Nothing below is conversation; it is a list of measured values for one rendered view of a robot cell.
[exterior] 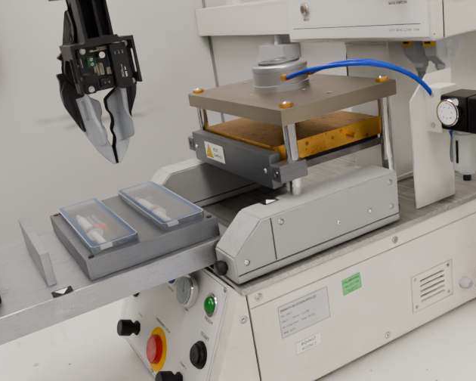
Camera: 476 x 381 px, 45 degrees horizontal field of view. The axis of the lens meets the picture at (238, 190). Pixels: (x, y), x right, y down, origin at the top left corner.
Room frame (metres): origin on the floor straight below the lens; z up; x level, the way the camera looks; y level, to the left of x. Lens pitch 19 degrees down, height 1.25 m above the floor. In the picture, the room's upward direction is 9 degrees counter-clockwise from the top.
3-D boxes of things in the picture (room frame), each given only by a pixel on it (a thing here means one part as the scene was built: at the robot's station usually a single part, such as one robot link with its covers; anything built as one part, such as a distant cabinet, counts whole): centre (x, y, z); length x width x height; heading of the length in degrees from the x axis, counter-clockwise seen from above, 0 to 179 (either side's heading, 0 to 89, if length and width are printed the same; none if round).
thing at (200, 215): (0.73, 0.11, 0.99); 0.18 x 0.06 x 0.02; 26
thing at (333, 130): (0.82, -0.09, 1.07); 0.22 x 0.17 x 0.10; 26
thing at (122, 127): (0.70, 0.12, 1.12); 0.06 x 0.03 x 0.09; 24
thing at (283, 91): (0.82, -0.12, 1.08); 0.31 x 0.24 x 0.13; 26
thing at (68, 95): (0.70, 0.17, 1.16); 0.05 x 0.02 x 0.09; 114
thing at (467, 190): (0.84, -0.12, 0.93); 0.46 x 0.35 x 0.01; 116
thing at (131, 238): (0.70, 0.19, 0.99); 0.18 x 0.06 x 0.02; 26
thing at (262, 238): (0.67, -0.08, 0.97); 0.26 x 0.05 x 0.07; 116
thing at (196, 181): (0.92, 0.04, 0.97); 0.25 x 0.05 x 0.07; 116
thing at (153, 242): (0.72, 0.15, 0.98); 0.20 x 0.17 x 0.03; 26
